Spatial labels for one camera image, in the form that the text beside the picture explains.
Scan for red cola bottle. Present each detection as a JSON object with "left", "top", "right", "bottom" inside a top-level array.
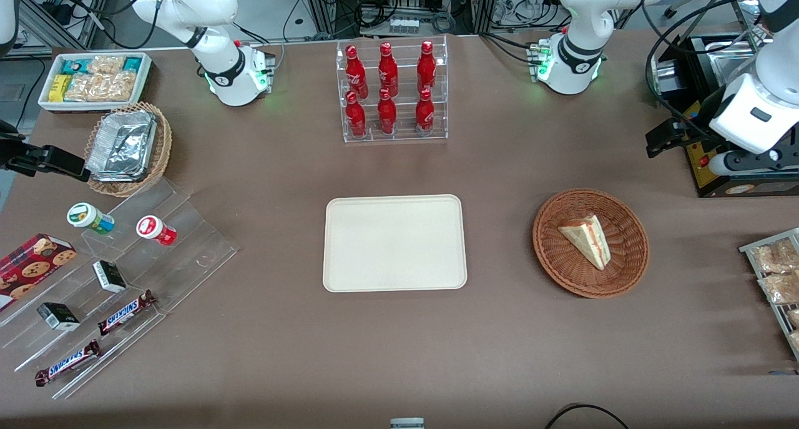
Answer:
[
  {"left": 378, "top": 42, "right": 399, "bottom": 97},
  {"left": 415, "top": 87, "right": 435, "bottom": 135},
  {"left": 345, "top": 44, "right": 368, "bottom": 99},
  {"left": 417, "top": 40, "right": 437, "bottom": 94},
  {"left": 345, "top": 91, "right": 367, "bottom": 138},
  {"left": 377, "top": 88, "right": 398, "bottom": 135}
]

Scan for cream rectangular tray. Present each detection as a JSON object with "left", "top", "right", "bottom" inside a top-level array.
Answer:
[{"left": 322, "top": 194, "right": 468, "bottom": 293}]

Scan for light wicker basket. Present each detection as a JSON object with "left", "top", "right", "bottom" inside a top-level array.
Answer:
[{"left": 84, "top": 102, "right": 173, "bottom": 198}]

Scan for empty round brown wicker basket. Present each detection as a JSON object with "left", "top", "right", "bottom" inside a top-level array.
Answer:
[{"left": 532, "top": 187, "right": 650, "bottom": 299}]

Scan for aluminium foil tray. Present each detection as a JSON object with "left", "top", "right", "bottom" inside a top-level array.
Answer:
[{"left": 86, "top": 111, "right": 158, "bottom": 183}]

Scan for black and yellow appliance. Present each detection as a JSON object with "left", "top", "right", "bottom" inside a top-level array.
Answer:
[{"left": 649, "top": 34, "right": 799, "bottom": 199}]

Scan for green lid white cup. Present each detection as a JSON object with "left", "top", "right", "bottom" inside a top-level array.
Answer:
[{"left": 67, "top": 202, "right": 115, "bottom": 235}]

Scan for white rectangular snack bin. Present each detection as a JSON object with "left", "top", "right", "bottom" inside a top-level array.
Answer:
[{"left": 37, "top": 52, "right": 154, "bottom": 114}]

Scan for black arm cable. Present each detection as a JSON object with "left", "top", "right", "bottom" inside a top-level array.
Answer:
[{"left": 645, "top": 0, "right": 765, "bottom": 127}]

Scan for clear acrylic bottle rack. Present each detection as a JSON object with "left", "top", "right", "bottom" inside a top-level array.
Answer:
[{"left": 336, "top": 34, "right": 449, "bottom": 144}]

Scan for triangle sandwich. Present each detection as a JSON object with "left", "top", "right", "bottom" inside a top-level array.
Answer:
[{"left": 557, "top": 214, "right": 610, "bottom": 271}]

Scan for small black box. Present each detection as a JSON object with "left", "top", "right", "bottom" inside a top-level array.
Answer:
[
  {"left": 92, "top": 260, "right": 127, "bottom": 293},
  {"left": 36, "top": 302, "right": 81, "bottom": 331}
]

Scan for black floor cable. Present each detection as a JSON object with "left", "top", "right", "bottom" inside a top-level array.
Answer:
[{"left": 544, "top": 403, "right": 631, "bottom": 429}]

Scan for tray of packaged snacks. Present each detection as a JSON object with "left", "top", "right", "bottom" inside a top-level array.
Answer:
[{"left": 738, "top": 227, "right": 799, "bottom": 362}]

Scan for red lid cup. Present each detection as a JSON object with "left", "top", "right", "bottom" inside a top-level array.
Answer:
[{"left": 136, "top": 215, "right": 177, "bottom": 247}]

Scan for Snickers chocolate bar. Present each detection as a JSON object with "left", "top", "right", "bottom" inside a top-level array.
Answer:
[
  {"left": 34, "top": 340, "right": 102, "bottom": 387},
  {"left": 97, "top": 290, "right": 157, "bottom": 337}
]

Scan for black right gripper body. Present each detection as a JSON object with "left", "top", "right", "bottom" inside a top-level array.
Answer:
[{"left": 0, "top": 120, "right": 32, "bottom": 175}]

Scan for clear bag of nut snacks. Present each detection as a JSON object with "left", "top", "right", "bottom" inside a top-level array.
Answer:
[
  {"left": 87, "top": 56, "right": 125, "bottom": 76},
  {"left": 64, "top": 73, "right": 137, "bottom": 102}
]

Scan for red cookie box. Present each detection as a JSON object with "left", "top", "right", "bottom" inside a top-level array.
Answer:
[{"left": 0, "top": 233, "right": 78, "bottom": 312}]

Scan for clear acrylic stepped stand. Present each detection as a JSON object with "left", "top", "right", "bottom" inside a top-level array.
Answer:
[{"left": 0, "top": 178, "right": 239, "bottom": 400}]

